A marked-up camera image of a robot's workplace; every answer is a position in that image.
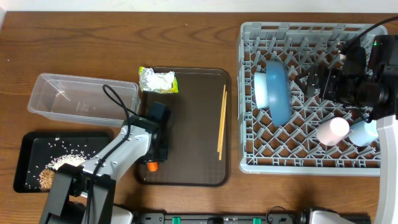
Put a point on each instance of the black plastic bin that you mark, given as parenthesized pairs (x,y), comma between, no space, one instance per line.
(103,139)

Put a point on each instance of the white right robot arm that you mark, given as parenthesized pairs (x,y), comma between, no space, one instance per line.
(379,92)

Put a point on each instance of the dark blue plate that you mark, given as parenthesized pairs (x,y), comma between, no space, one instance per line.
(278,91)

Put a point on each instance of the clear plastic bin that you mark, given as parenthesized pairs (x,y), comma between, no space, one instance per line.
(81,99)

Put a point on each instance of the light blue cup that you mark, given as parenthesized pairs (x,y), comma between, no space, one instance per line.
(363,133)

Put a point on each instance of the foil wrapper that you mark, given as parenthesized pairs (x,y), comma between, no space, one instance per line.
(163,83)

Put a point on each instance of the brown food scrap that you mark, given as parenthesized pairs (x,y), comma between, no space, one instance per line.
(46,180)

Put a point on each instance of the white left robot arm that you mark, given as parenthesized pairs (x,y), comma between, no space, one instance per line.
(85,193)

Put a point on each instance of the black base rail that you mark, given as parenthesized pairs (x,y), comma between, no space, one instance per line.
(160,218)

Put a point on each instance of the pink cup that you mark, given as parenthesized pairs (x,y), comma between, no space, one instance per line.
(332,131)

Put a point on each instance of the grey dishwasher rack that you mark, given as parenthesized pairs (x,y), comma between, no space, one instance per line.
(294,148)

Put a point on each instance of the light blue bowl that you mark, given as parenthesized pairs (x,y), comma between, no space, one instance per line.
(260,90)

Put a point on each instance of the wooden chopstick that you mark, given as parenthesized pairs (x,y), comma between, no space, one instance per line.
(224,89)
(222,125)

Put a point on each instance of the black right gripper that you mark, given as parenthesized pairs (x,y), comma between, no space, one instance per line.
(331,77)

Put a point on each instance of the orange carrot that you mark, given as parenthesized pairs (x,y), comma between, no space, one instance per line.
(153,166)

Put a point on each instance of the white rice pile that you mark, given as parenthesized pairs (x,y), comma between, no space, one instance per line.
(52,153)

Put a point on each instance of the brown plastic tray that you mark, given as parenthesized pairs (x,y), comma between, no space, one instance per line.
(193,130)

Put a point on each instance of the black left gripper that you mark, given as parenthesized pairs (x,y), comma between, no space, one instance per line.
(165,155)

